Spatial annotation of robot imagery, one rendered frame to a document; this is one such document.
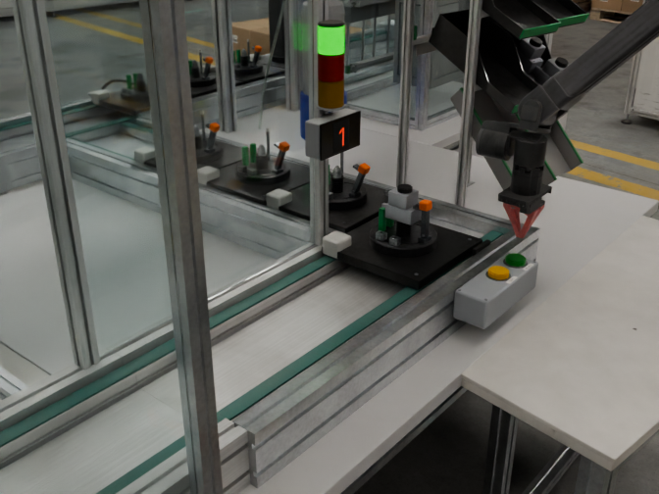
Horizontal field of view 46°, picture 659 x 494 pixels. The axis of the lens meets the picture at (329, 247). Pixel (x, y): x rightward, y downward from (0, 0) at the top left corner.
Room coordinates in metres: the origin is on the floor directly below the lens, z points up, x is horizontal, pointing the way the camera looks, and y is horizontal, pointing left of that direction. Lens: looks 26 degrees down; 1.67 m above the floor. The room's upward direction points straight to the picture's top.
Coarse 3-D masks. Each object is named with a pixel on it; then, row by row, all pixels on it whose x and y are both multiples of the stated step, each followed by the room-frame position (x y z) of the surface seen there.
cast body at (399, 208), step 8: (400, 184) 1.46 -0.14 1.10; (408, 184) 1.46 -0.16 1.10; (392, 192) 1.44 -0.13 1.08; (400, 192) 1.44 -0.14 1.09; (408, 192) 1.44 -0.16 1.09; (416, 192) 1.45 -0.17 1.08; (392, 200) 1.44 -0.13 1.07; (400, 200) 1.43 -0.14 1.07; (408, 200) 1.43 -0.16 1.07; (416, 200) 1.45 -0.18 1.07; (392, 208) 1.44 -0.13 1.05; (400, 208) 1.43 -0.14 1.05; (408, 208) 1.43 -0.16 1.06; (392, 216) 1.44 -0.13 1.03; (400, 216) 1.43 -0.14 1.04; (408, 216) 1.42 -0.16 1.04; (416, 216) 1.43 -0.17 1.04
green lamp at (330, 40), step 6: (318, 30) 1.45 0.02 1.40; (324, 30) 1.43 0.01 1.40; (330, 30) 1.43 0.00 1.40; (336, 30) 1.43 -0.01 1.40; (342, 30) 1.44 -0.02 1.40; (318, 36) 1.45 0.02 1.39; (324, 36) 1.43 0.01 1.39; (330, 36) 1.43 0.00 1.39; (336, 36) 1.43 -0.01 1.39; (342, 36) 1.44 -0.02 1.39; (318, 42) 1.45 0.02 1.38; (324, 42) 1.43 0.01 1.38; (330, 42) 1.43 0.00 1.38; (336, 42) 1.43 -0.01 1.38; (342, 42) 1.44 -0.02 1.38; (318, 48) 1.45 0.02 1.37; (324, 48) 1.43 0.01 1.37; (330, 48) 1.43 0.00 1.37; (336, 48) 1.43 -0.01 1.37; (342, 48) 1.44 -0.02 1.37; (324, 54) 1.43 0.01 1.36; (330, 54) 1.43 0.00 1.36; (336, 54) 1.43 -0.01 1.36
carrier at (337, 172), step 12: (336, 168) 1.68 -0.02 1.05; (336, 180) 1.68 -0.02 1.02; (348, 180) 1.80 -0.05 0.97; (336, 192) 1.67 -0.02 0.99; (348, 192) 1.68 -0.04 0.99; (360, 192) 1.66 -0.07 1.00; (372, 192) 1.73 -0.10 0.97; (336, 204) 1.62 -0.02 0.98; (348, 204) 1.62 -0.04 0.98; (360, 204) 1.64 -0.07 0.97; (372, 204) 1.65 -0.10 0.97; (336, 216) 1.59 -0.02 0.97; (348, 216) 1.59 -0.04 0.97; (360, 216) 1.59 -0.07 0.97; (372, 216) 1.59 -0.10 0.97; (336, 228) 1.54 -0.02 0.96; (348, 228) 1.53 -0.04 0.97
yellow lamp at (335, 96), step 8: (320, 80) 1.45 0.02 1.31; (320, 88) 1.44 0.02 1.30; (328, 88) 1.43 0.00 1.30; (336, 88) 1.43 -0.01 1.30; (320, 96) 1.44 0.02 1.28; (328, 96) 1.43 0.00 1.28; (336, 96) 1.43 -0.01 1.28; (320, 104) 1.44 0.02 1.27; (328, 104) 1.43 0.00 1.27; (336, 104) 1.43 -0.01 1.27
